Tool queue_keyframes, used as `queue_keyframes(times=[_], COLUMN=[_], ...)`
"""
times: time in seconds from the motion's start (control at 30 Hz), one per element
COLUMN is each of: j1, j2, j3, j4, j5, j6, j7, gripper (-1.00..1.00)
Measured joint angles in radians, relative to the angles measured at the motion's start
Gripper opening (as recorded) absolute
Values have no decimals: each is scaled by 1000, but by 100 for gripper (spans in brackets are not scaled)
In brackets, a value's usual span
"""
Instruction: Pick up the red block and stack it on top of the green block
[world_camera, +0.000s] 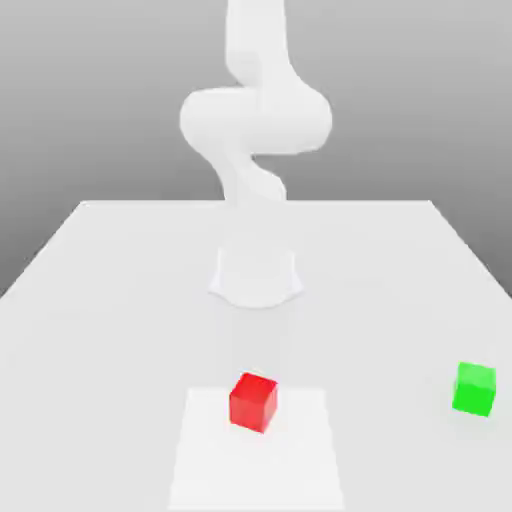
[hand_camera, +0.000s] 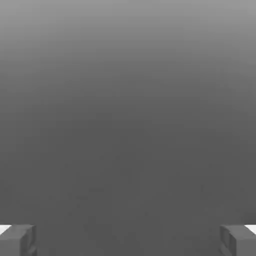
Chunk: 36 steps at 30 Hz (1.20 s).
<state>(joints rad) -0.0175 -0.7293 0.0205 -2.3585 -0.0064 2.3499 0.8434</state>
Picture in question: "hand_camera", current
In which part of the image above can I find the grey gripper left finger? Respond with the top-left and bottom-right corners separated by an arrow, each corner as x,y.
0,224 -> 38,256

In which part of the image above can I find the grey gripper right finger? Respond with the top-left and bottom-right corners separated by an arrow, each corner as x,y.
219,224 -> 256,256

